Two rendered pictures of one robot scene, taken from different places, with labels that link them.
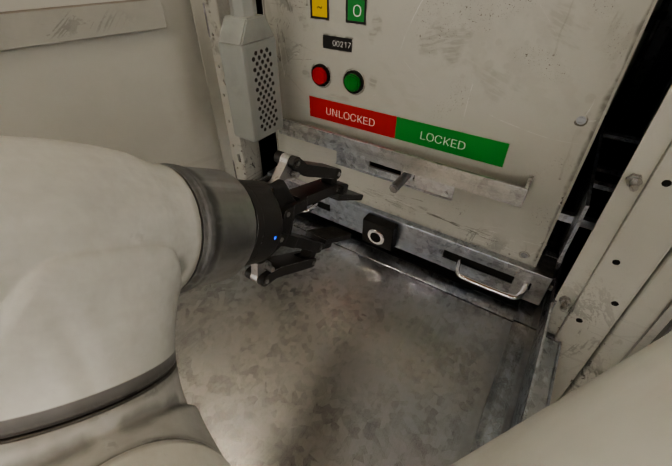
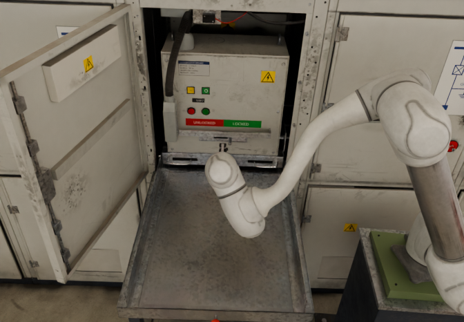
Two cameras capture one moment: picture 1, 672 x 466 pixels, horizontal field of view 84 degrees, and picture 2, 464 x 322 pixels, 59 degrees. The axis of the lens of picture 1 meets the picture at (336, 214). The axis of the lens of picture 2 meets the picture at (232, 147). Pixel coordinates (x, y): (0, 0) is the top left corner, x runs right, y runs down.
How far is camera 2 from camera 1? 1.22 m
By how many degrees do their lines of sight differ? 27
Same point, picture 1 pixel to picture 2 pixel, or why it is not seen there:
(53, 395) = (242, 183)
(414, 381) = not seen: hidden behind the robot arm
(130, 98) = (120, 139)
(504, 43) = (254, 96)
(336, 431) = not seen: hidden behind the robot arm
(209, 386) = (202, 226)
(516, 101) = (260, 109)
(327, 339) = not seen: hidden behind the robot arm
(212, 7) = (145, 96)
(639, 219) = (297, 133)
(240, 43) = (174, 110)
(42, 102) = (103, 150)
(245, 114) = (172, 133)
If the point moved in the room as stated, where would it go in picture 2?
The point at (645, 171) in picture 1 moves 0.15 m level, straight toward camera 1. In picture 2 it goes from (295, 122) to (292, 142)
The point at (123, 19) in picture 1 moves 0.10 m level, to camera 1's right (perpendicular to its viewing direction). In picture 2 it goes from (123, 111) to (148, 104)
